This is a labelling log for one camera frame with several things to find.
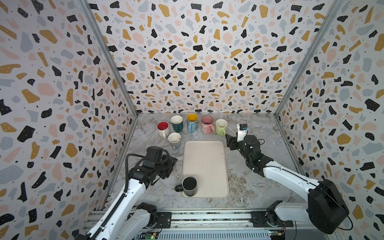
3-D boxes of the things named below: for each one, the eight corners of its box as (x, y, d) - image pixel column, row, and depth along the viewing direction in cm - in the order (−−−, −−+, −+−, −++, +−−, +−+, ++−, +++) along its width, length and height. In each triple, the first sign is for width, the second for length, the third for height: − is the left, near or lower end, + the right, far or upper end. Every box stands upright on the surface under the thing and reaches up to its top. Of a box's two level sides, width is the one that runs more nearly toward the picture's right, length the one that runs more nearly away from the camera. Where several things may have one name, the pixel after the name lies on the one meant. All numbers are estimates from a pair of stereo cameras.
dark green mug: (171, 136, 110) (169, 126, 102) (173, 125, 117) (171, 115, 109) (182, 136, 110) (181, 126, 102) (184, 125, 117) (182, 115, 109)
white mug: (157, 140, 108) (154, 133, 101) (160, 128, 115) (157, 121, 109) (169, 140, 108) (167, 133, 102) (171, 128, 115) (169, 121, 109)
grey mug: (169, 153, 100) (166, 145, 93) (171, 140, 107) (169, 132, 99) (180, 153, 100) (179, 145, 93) (182, 140, 107) (180, 132, 99)
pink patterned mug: (202, 138, 109) (202, 127, 99) (201, 126, 117) (201, 115, 107) (213, 138, 109) (215, 127, 100) (211, 126, 117) (213, 114, 107)
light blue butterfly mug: (186, 135, 110) (185, 125, 102) (187, 122, 118) (187, 113, 110) (198, 135, 110) (198, 126, 102) (198, 122, 118) (198, 113, 110)
